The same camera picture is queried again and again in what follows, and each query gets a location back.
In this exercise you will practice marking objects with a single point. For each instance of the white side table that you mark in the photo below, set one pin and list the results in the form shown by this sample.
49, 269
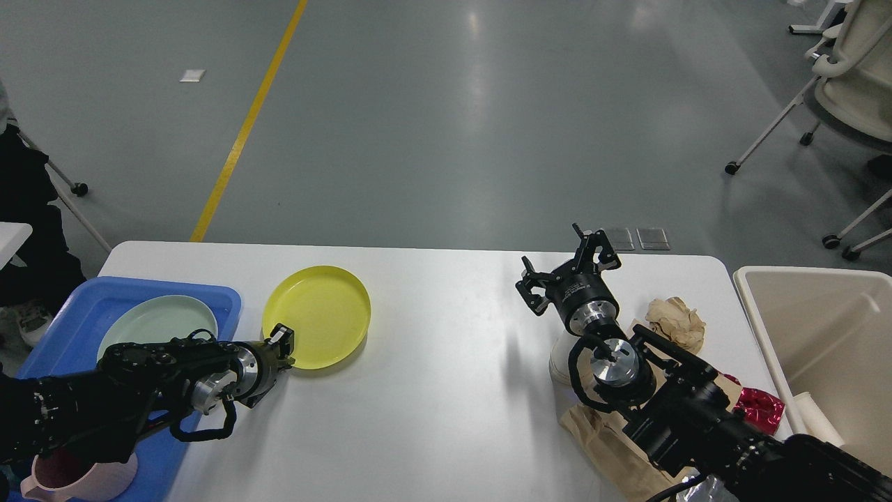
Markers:
13, 237

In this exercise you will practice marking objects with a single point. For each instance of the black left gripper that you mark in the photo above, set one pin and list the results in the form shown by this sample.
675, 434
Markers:
250, 372

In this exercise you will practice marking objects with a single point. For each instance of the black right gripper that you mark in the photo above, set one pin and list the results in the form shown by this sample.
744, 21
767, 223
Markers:
585, 304

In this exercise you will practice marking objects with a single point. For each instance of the white office chair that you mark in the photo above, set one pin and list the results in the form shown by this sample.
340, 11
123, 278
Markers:
849, 90

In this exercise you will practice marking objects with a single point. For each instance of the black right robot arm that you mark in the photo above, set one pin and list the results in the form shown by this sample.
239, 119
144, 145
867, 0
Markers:
673, 408

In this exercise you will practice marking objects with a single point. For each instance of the white paper cup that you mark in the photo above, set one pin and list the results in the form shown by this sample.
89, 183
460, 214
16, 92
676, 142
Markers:
561, 363

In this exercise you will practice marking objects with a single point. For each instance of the white paper scrap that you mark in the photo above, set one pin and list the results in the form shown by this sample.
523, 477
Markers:
192, 76

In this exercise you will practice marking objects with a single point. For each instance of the yellow plastic plate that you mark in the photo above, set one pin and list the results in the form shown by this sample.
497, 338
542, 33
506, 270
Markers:
329, 311

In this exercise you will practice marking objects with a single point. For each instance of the brown paper bag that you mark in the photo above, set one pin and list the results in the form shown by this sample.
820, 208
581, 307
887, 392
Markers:
615, 456

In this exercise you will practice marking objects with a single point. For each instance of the white tissue roll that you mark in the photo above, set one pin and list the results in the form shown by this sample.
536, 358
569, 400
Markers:
816, 422

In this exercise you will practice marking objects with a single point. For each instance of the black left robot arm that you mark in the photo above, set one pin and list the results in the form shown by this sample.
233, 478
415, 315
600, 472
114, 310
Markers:
189, 386

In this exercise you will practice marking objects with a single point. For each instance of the red foil wrapper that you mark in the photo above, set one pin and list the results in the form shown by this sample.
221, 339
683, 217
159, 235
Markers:
759, 408

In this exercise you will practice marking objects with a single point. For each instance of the pale green plate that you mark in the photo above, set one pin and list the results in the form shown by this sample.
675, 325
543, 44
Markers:
159, 320

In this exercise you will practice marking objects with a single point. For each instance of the beige plastic bin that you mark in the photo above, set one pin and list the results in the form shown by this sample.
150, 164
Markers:
827, 332

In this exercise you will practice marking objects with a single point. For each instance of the metal floor socket plate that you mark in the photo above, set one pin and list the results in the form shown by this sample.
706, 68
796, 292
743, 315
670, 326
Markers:
621, 239

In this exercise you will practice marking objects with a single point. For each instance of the blue plastic tray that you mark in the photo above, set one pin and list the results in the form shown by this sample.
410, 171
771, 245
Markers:
73, 340

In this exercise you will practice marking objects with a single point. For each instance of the pink mug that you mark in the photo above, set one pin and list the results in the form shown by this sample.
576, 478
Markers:
61, 476

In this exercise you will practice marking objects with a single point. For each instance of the crumpled brown paper ball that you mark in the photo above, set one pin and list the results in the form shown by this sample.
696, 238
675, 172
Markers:
673, 320

